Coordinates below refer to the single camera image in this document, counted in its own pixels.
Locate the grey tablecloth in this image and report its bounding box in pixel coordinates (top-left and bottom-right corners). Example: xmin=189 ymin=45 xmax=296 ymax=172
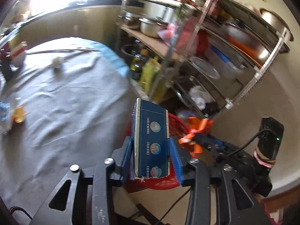
xmin=0 ymin=37 xmax=141 ymax=218

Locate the round steel bowl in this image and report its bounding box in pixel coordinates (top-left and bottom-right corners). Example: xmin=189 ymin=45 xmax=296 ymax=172
xmin=259 ymin=8 xmax=294 ymax=43

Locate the blue plastic lid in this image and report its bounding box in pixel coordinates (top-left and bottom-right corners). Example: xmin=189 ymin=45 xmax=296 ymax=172
xmin=210 ymin=46 xmax=231 ymax=64

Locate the pink plastic bag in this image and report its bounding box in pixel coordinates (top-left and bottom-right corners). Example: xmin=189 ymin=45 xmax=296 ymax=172
xmin=157 ymin=20 xmax=211 ymax=54

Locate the yellow plastic bag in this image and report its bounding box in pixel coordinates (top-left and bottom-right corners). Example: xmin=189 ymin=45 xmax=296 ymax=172
xmin=139 ymin=56 xmax=174 ymax=99

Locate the long wooden stick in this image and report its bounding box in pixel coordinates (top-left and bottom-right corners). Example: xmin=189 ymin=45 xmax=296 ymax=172
xmin=26 ymin=48 xmax=102 ymax=55

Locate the large steel basin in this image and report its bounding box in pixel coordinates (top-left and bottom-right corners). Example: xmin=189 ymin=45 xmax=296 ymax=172
xmin=220 ymin=21 xmax=275 ymax=68

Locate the blue tablecloth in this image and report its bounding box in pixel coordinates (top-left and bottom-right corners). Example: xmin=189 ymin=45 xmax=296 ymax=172
xmin=92 ymin=41 xmax=130 ymax=78

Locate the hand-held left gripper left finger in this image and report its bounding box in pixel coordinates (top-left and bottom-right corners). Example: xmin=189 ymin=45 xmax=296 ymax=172
xmin=29 ymin=136 xmax=135 ymax=225

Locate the beige counter cabinet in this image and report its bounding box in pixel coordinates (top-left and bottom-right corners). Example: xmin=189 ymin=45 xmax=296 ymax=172
xmin=0 ymin=2 xmax=122 ymax=50

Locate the black bucket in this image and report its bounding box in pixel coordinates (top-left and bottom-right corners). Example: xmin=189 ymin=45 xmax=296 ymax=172
xmin=121 ymin=43 xmax=141 ymax=64

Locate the blue cardboard box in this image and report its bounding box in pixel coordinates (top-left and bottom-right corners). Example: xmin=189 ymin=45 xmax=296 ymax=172
xmin=130 ymin=98 xmax=170 ymax=181

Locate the red plastic basket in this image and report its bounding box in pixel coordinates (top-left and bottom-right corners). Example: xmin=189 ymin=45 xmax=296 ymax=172
xmin=124 ymin=113 xmax=215 ymax=194

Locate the large steel pot with lid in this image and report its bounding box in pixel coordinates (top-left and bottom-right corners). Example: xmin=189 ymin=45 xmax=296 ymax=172
xmin=138 ymin=16 xmax=169 ymax=38

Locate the cooking oil bottle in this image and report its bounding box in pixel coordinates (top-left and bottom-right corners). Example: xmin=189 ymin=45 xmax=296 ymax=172
xmin=130 ymin=49 xmax=150 ymax=80

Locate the shallow steel basin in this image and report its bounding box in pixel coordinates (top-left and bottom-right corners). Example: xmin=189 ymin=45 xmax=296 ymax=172
xmin=173 ymin=75 xmax=211 ymax=120

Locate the black cable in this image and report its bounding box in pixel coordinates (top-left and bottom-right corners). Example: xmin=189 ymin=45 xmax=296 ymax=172
xmin=227 ymin=128 xmax=278 ymax=156
xmin=9 ymin=206 xmax=32 ymax=219

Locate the small steel pot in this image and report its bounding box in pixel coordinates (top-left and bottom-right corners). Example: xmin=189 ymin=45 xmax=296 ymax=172
xmin=118 ymin=10 xmax=141 ymax=29

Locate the white bowl with red print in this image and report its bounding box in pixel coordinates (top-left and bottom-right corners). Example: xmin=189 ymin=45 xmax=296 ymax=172
xmin=8 ymin=41 xmax=27 ymax=67

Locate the yellow wrapper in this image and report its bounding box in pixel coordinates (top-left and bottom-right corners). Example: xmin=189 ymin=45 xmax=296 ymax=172
xmin=12 ymin=106 xmax=26 ymax=124

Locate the blue tissue packet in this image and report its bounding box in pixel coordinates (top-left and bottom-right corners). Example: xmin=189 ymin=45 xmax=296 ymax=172
xmin=0 ymin=102 xmax=13 ymax=125

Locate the row of sauce bottles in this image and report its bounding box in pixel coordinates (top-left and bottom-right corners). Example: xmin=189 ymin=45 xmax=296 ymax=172
xmin=187 ymin=0 xmax=230 ymax=19

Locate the white kitchen appliance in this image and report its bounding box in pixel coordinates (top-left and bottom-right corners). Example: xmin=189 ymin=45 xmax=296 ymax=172
xmin=121 ymin=0 xmax=183 ymax=25

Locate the orange plastic wrapper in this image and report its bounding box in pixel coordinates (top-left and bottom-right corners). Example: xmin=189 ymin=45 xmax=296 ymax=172
xmin=178 ymin=117 xmax=214 ymax=154

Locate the metal shelf rack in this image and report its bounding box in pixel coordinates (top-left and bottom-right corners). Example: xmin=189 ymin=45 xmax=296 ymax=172
xmin=117 ymin=0 xmax=293 ymax=120

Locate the white plastic bag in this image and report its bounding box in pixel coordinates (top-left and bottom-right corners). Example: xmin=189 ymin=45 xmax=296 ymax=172
xmin=187 ymin=84 xmax=207 ymax=108

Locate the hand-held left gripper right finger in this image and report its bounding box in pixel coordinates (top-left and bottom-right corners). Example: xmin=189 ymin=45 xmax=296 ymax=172
xmin=169 ymin=136 xmax=268 ymax=225

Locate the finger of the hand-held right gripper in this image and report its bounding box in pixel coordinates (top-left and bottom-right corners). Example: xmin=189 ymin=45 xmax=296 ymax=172
xmin=193 ymin=132 xmax=219 ymax=149
xmin=206 ymin=142 xmax=229 ymax=157

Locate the cardboard shelf liner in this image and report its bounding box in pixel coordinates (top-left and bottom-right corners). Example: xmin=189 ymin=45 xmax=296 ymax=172
xmin=119 ymin=25 xmax=179 ymax=60

